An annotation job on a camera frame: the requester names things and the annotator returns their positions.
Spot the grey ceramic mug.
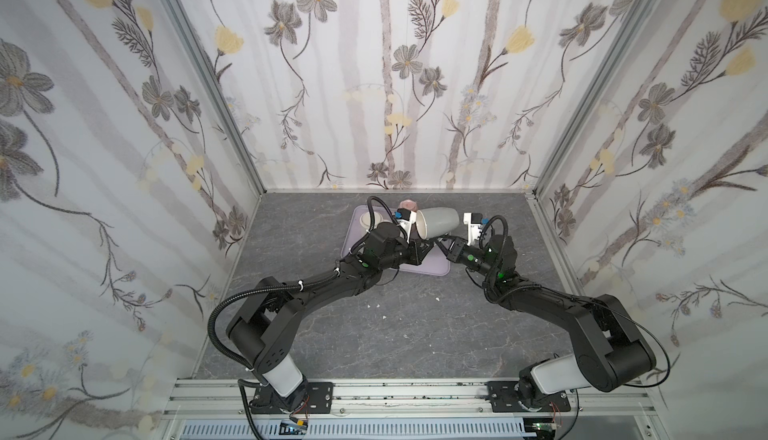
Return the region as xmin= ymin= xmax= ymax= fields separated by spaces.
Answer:
xmin=415 ymin=207 xmax=461 ymax=240

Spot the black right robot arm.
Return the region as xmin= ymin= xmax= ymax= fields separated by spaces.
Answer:
xmin=436 ymin=235 xmax=657 ymax=410

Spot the pink ceramic mug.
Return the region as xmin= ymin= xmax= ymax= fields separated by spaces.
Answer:
xmin=398 ymin=199 xmax=418 ymax=212

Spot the white ceramic mug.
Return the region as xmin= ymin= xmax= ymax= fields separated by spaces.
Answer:
xmin=359 ymin=211 xmax=384 ymax=232

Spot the small circuit board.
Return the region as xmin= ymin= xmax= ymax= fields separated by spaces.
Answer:
xmin=279 ymin=417 xmax=308 ymax=436

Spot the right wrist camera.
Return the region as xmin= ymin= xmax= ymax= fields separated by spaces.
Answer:
xmin=463 ymin=212 xmax=487 ymax=247

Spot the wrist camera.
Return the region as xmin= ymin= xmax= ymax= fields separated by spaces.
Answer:
xmin=394 ymin=208 xmax=418 ymax=240
xmin=463 ymin=212 xmax=487 ymax=247

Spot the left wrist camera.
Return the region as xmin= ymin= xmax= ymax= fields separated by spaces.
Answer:
xmin=394 ymin=208 xmax=418 ymax=240

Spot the left black corrugated cable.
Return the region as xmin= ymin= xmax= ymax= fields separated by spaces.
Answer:
xmin=206 ymin=268 xmax=337 ymax=369

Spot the white slotted cable duct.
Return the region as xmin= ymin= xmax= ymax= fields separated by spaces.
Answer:
xmin=178 ymin=418 xmax=536 ymax=440

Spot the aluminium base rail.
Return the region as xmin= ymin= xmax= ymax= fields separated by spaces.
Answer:
xmin=162 ymin=378 xmax=658 ymax=421

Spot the aluminium right corner post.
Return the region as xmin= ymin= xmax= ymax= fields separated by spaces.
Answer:
xmin=531 ymin=0 xmax=657 ymax=200

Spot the aluminium corner post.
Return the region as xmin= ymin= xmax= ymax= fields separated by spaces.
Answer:
xmin=531 ymin=0 xmax=657 ymax=200
xmin=160 ymin=0 xmax=267 ymax=198

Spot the aluminium left corner post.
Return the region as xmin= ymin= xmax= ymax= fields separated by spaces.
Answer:
xmin=160 ymin=0 xmax=267 ymax=198

